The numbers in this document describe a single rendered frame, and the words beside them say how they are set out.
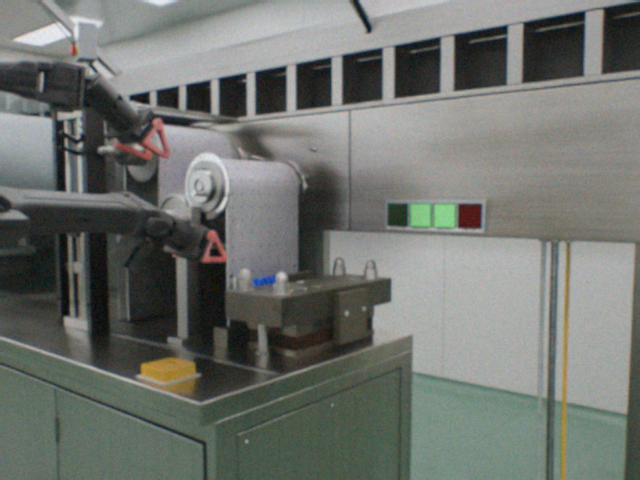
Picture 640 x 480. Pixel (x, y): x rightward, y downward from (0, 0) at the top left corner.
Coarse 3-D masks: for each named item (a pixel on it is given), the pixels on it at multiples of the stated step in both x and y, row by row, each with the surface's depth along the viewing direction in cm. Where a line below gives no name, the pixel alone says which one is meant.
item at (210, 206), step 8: (200, 160) 136; (208, 160) 134; (192, 168) 138; (200, 168) 136; (208, 168) 134; (216, 168) 133; (216, 176) 133; (296, 176) 152; (216, 184) 133; (216, 192) 133; (192, 200) 138; (216, 200) 133; (200, 208) 137; (208, 208) 135
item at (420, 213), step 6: (414, 204) 139; (420, 204) 138; (426, 204) 137; (414, 210) 139; (420, 210) 138; (426, 210) 137; (414, 216) 139; (420, 216) 138; (426, 216) 137; (414, 222) 140; (420, 222) 139; (426, 222) 138
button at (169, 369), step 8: (160, 360) 112; (168, 360) 113; (176, 360) 113; (184, 360) 112; (144, 368) 110; (152, 368) 108; (160, 368) 107; (168, 368) 107; (176, 368) 108; (184, 368) 109; (192, 368) 111; (144, 376) 110; (152, 376) 108; (160, 376) 107; (168, 376) 107; (176, 376) 108; (184, 376) 109
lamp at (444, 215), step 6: (438, 204) 135; (444, 204) 135; (438, 210) 135; (444, 210) 135; (450, 210) 134; (438, 216) 136; (444, 216) 135; (450, 216) 134; (438, 222) 136; (444, 222) 135; (450, 222) 134
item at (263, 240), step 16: (240, 208) 136; (256, 208) 140; (272, 208) 144; (288, 208) 148; (240, 224) 136; (256, 224) 140; (272, 224) 144; (288, 224) 149; (240, 240) 137; (256, 240) 140; (272, 240) 145; (288, 240) 149; (240, 256) 137; (256, 256) 141; (272, 256) 145; (288, 256) 149; (256, 272) 141; (272, 272) 145; (288, 272) 150
